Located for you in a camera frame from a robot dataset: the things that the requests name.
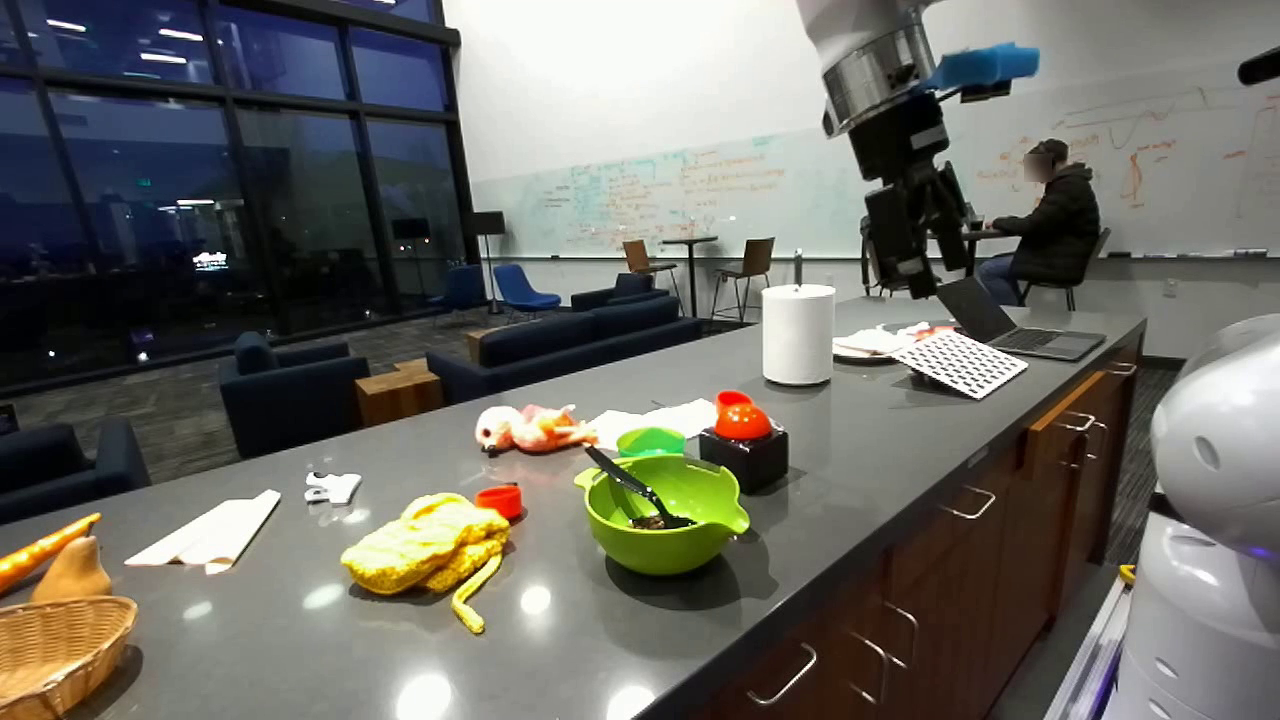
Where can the crumpled clear wrapper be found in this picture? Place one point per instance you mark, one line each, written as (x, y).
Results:
(331, 484)

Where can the white plate stack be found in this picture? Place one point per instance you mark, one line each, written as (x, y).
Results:
(875, 345)

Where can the coffee beans in bowl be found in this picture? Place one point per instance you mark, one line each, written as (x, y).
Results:
(659, 521)

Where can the small red cup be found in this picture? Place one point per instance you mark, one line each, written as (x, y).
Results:
(502, 499)

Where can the grey laptop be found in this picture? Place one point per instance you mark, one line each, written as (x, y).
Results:
(987, 321)

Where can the white paper towel roll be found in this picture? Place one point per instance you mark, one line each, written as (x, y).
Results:
(799, 334)

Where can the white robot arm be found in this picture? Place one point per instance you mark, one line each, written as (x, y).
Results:
(875, 72)

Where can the pink white plush toy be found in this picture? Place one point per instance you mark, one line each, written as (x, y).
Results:
(529, 428)

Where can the orange red ball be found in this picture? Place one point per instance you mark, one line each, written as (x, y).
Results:
(743, 418)

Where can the seated person in dark jacket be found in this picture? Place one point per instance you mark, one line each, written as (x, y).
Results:
(1059, 239)

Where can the orange baguette toy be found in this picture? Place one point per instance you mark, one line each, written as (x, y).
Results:
(19, 564)

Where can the dark armchair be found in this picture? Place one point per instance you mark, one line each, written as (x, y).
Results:
(290, 399)

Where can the wicker basket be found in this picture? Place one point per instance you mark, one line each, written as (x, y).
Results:
(59, 653)

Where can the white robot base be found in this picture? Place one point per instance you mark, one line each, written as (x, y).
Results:
(1207, 611)

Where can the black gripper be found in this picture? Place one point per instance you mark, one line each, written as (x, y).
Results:
(914, 197)

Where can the small green lid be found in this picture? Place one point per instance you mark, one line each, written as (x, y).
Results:
(649, 442)

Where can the white cloth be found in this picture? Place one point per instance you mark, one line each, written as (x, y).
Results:
(673, 418)

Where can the brown cabinet front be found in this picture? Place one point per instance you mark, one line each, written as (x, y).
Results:
(914, 564)

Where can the blue wrist camera box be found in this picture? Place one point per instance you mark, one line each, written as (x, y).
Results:
(980, 72)

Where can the black plastic spoon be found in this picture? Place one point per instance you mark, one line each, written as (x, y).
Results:
(626, 477)

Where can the dark blue sofa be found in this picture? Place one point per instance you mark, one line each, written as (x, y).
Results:
(559, 345)

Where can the green plastic bowl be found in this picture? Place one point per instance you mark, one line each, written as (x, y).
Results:
(688, 516)

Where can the white keyboard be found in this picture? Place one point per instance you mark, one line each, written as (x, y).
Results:
(964, 367)

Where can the folded white paper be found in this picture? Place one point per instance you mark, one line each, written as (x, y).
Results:
(212, 542)

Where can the wooden side table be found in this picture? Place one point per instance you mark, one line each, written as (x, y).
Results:
(399, 395)

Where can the yellow cloth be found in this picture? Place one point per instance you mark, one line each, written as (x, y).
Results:
(447, 544)

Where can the black box holder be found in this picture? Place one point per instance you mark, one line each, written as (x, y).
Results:
(748, 461)

